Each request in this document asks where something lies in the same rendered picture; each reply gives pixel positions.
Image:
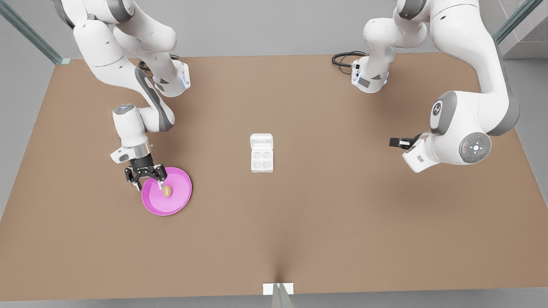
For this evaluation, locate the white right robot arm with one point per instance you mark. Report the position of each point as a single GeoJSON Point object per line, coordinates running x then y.
{"type": "Point", "coordinates": [102, 47]}

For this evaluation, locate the white egg box lid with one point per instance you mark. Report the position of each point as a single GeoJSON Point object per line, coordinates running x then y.
{"type": "Point", "coordinates": [261, 141]}

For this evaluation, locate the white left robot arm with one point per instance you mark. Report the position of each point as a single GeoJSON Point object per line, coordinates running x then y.
{"type": "Point", "coordinates": [466, 51]}

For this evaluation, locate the white egg box base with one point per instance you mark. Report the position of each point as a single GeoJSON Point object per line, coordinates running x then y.
{"type": "Point", "coordinates": [261, 161]}

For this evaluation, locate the brown egg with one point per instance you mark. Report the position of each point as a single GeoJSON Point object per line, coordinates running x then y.
{"type": "Point", "coordinates": [167, 191]}

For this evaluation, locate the pink round plate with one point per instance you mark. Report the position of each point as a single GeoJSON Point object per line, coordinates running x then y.
{"type": "Point", "coordinates": [177, 201]}

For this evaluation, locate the silver frame post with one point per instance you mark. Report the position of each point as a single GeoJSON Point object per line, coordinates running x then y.
{"type": "Point", "coordinates": [513, 19]}
{"type": "Point", "coordinates": [279, 294]}
{"type": "Point", "coordinates": [30, 32]}

